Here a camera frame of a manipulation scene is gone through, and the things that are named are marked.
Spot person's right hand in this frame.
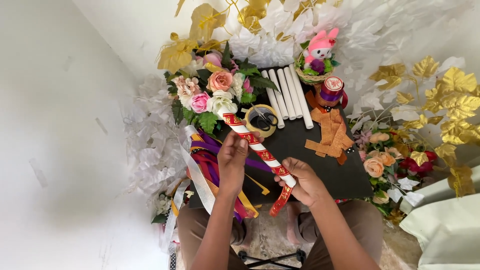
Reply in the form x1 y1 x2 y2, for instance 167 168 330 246
273 157 332 208

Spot person's left hand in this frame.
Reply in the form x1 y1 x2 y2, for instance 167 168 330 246
217 130 264 196

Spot red gold patterned ribbon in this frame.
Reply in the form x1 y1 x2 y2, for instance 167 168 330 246
223 112 295 218

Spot white tube with ribbon wrap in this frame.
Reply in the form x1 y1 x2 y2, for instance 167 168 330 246
220 108 298 188

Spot bundle of coloured ribbons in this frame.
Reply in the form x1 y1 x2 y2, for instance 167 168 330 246
186 127 271 223

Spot black table board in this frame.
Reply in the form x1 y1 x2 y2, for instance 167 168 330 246
187 65 374 209

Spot white lace ribbon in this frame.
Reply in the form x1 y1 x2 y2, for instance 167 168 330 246
163 125 217 256

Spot tan tape roll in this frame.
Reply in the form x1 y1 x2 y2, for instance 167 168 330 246
244 104 279 138

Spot pile of orange ribbon strips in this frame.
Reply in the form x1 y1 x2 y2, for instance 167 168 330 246
304 107 355 166

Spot person's right leg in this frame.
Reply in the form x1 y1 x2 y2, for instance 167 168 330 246
286 199 386 270

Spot person's leg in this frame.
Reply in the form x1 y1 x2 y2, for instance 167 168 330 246
176 204 253 270
286 199 386 270

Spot person's left leg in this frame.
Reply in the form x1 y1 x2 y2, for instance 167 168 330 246
176 204 253 270

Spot heap of peach red flowers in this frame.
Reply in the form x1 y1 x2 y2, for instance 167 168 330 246
352 127 440 226

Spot plain white tube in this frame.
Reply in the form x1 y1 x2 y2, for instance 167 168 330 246
276 68 297 120
288 63 314 130
268 69 290 120
283 66 304 119
261 70 285 129

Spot small white flower sprig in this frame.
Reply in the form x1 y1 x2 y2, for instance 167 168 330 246
151 192 174 226

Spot white artificial leaf garland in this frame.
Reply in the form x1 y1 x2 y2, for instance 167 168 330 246
123 73 196 211

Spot artificial flower bouquet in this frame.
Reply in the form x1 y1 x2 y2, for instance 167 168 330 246
164 41 280 136

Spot red purple ribbon spool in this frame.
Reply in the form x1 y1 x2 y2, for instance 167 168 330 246
314 76 349 110

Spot small woven basket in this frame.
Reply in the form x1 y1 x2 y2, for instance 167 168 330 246
294 50 337 86

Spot pink bunny plush toy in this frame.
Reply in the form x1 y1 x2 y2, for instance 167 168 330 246
302 27 340 70

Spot pale green cloth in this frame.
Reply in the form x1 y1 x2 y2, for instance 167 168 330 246
398 164 480 270

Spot gold artificial leaf branch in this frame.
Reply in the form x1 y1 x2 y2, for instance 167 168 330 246
155 0 271 74

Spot white artificial leaf backdrop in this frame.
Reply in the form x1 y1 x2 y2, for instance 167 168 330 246
219 0 475 121

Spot large gold leaf spray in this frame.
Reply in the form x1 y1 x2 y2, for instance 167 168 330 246
368 55 480 198

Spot black handled scissors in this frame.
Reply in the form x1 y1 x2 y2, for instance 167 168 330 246
250 104 279 132

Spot black metal stool frame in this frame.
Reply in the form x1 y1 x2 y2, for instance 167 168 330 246
237 249 308 270

